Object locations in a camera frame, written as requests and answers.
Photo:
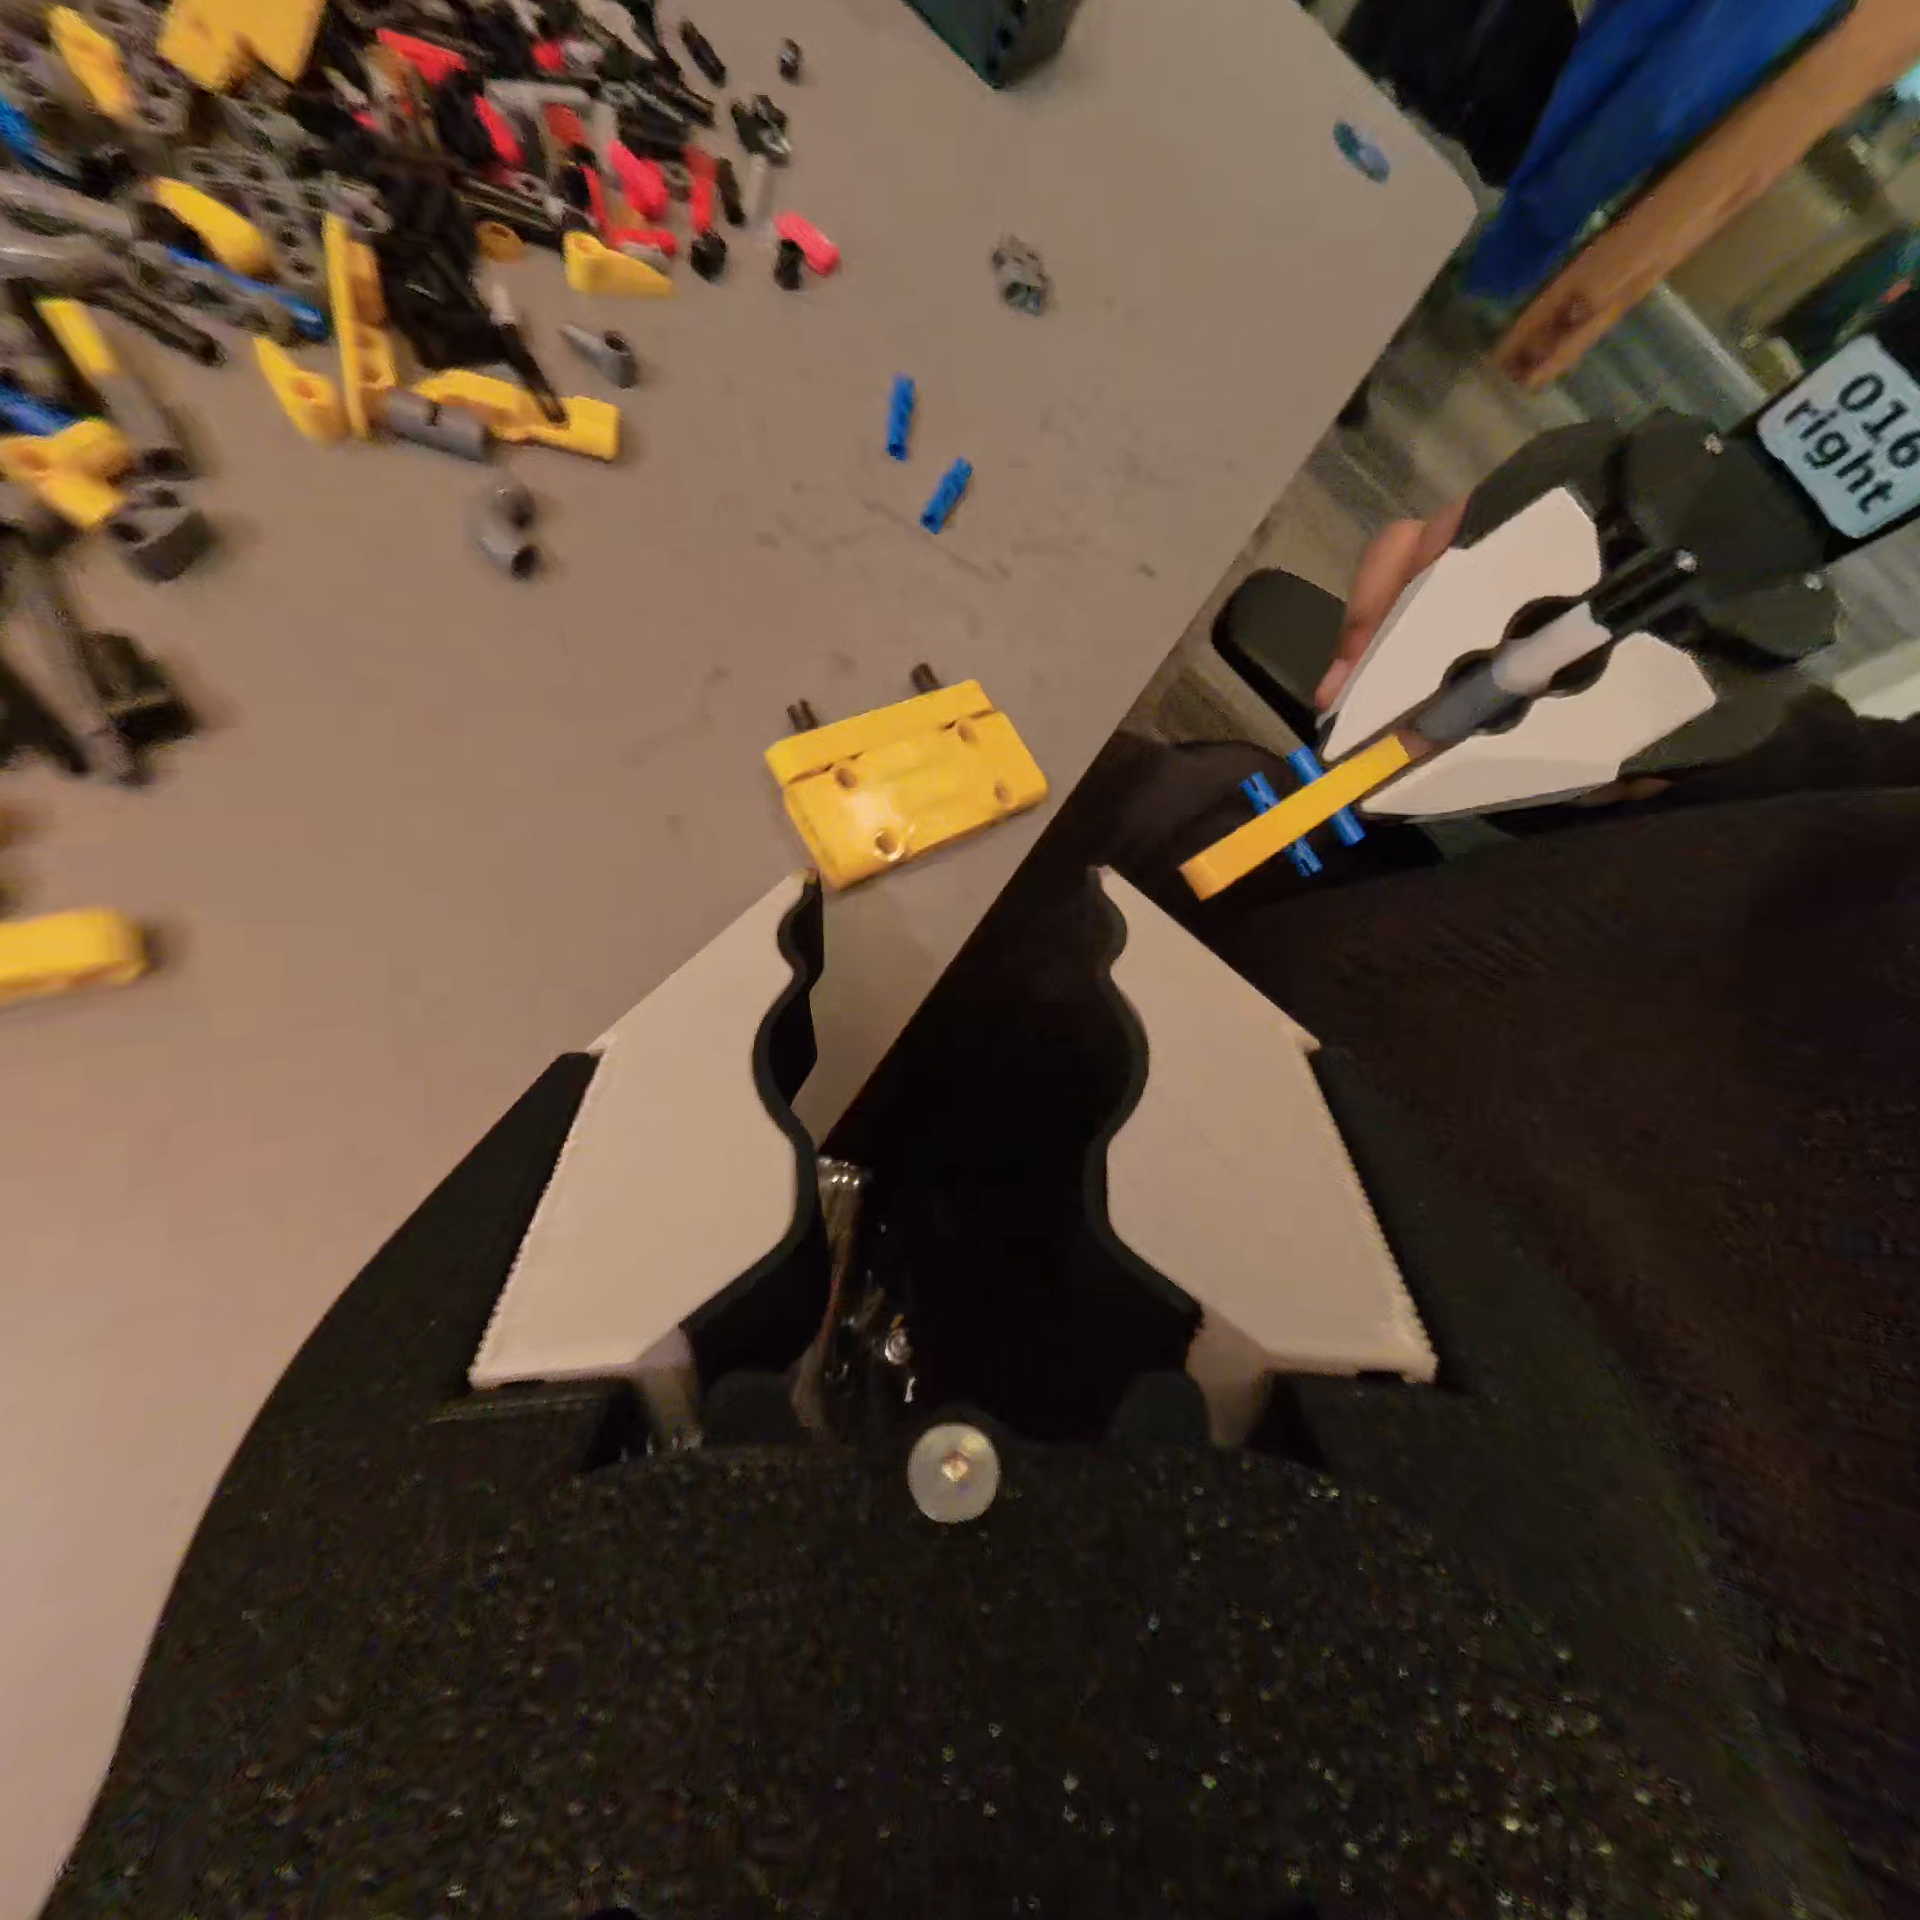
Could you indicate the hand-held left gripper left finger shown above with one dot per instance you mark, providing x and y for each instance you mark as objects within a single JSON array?
[{"x": 661, "y": 1141}]

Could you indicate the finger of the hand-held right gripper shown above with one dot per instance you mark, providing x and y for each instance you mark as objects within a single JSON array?
[
  {"x": 1589, "y": 734},
  {"x": 1484, "y": 594}
]

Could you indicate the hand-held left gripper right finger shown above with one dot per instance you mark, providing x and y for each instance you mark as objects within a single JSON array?
[{"x": 1261, "y": 1184}]

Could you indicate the blue connector pin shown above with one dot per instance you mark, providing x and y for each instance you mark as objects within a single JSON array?
[
  {"x": 947, "y": 495},
  {"x": 1261, "y": 792},
  {"x": 1309, "y": 764},
  {"x": 901, "y": 418}
]

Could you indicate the yellow toy building beam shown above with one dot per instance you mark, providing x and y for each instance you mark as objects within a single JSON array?
[{"x": 1223, "y": 870}]

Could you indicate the yellow toy panel block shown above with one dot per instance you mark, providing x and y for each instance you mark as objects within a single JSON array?
[{"x": 915, "y": 781}]

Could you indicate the person's right hand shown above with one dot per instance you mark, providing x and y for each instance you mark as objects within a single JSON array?
[{"x": 1389, "y": 594}]

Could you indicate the light wooden table leg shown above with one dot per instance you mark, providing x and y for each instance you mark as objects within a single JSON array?
[{"x": 1694, "y": 211}]

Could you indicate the blue cloth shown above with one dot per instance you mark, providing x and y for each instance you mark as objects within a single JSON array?
[{"x": 1635, "y": 107}]

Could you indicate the blue round sticker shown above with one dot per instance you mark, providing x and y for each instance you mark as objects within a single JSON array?
[{"x": 1360, "y": 151}]

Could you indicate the small grey toy connector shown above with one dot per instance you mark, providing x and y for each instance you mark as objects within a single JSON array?
[{"x": 1020, "y": 275}]

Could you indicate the short yellow toy beam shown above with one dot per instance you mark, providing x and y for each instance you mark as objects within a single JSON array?
[{"x": 67, "y": 954}]

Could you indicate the grey double toy connector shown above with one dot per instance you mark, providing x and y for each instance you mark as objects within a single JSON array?
[{"x": 509, "y": 530}]

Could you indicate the dark green box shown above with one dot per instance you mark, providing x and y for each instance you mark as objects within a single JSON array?
[{"x": 998, "y": 32}]

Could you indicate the pile of toy building pieces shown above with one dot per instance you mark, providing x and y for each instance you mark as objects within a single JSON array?
[{"x": 360, "y": 301}]

